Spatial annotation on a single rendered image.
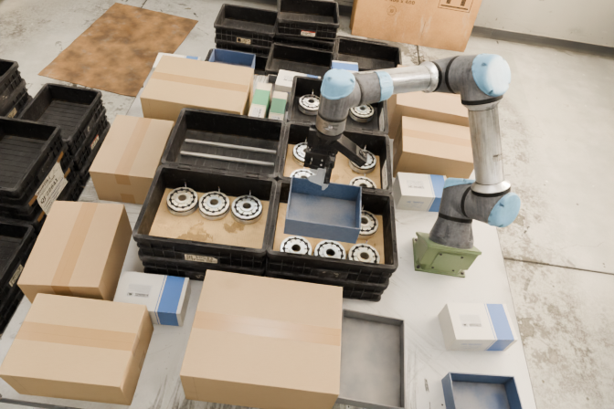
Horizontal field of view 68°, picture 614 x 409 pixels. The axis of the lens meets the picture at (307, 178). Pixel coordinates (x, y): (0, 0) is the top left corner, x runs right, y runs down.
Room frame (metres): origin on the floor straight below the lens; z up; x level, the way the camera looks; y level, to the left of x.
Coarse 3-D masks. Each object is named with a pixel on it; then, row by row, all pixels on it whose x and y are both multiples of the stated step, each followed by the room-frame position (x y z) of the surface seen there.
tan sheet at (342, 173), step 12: (288, 144) 1.30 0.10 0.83; (288, 156) 1.24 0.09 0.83; (336, 156) 1.28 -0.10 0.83; (288, 168) 1.17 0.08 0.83; (300, 168) 1.18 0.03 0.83; (336, 168) 1.22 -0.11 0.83; (348, 168) 1.23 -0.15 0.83; (336, 180) 1.16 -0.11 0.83; (348, 180) 1.17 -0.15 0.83; (372, 180) 1.19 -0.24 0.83
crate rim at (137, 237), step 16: (240, 176) 1.01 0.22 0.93; (256, 176) 1.02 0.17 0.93; (272, 192) 0.97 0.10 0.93; (144, 208) 0.81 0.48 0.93; (272, 208) 0.90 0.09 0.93; (144, 240) 0.71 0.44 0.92; (160, 240) 0.71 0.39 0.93; (176, 240) 0.72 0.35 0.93; (192, 240) 0.73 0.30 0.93; (256, 256) 0.73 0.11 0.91
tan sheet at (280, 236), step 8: (280, 208) 0.98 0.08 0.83; (280, 216) 0.94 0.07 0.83; (376, 216) 1.02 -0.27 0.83; (280, 224) 0.91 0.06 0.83; (280, 232) 0.88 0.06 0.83; (376, 232) 0.95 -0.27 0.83; (280, 240) 0.85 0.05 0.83; (312, 240) 0.87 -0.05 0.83; (320, 240) 0.87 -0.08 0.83; (360, 240) 0.90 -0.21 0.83; (368, 240) 0.91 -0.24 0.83; (376, 240) 0.91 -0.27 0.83; (312, 248) 0.84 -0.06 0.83; (344, 248) 0.86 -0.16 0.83; (376, 248) 0.88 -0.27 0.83
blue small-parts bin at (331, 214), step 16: (304, 192) 0.86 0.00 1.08; (320, 192) 0.86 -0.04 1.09; (336, 192) 0.86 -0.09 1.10; (352, 192) 0.87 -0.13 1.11; (288, 208) 0.75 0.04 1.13; (304, 208) 0.81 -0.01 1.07; (320, 208) 0.82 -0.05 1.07; (336, 208) 0.83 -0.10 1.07; (352, 208) 0.84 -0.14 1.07; (288, 224) 0.71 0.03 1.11; (304, 224) 0.72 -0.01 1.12; (320, 224) 0.72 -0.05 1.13; (336, 224) 0.77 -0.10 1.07; (352, 224) 0.78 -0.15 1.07; (336, 240) 0.72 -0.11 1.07; (352, 240) 0.72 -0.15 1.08
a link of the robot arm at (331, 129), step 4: (316, 120) 0.88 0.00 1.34; (320, 120) 0.86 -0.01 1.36; (316, 124) 0.87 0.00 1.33; (320, 124) 0.86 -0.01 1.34; (324, 124) 0.85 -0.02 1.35; (328, 124) 0.85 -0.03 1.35; (332, 124) 0.85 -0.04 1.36; (336, 124) 0.85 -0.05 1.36; (340, 124) 0.86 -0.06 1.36; (344, 124) 0.88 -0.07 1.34; (320, 128) 0.86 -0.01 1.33; (324, 128) 0.85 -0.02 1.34; (328, 128) 0.85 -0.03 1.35; (332, 128) 0.85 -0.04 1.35; (336, 128) 0.85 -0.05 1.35; (340, 128) 0.86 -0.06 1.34; (324, 132) 0.85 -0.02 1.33; (328, 132) 0.85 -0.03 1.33; (332, 132) 0.85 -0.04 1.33; (336, 132) 0.85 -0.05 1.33; (340, 132) 0.86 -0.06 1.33
